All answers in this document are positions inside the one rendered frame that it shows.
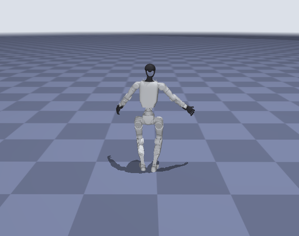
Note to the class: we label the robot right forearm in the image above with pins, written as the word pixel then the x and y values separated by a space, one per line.
pixel 179 102

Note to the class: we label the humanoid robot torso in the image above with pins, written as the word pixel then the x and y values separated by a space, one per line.
pixel 148 96

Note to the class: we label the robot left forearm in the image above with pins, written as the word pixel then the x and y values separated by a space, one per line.
pixel 123 102

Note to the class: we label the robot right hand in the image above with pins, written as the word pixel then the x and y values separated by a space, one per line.
pixel 189 109

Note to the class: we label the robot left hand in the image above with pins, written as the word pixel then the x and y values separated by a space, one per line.
pixel 118 109

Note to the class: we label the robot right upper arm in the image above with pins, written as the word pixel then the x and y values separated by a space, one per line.
pixel 167 91

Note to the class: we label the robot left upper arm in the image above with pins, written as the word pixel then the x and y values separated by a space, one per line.
pixel 132 90

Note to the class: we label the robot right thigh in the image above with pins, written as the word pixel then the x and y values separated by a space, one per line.
pixel 158 121

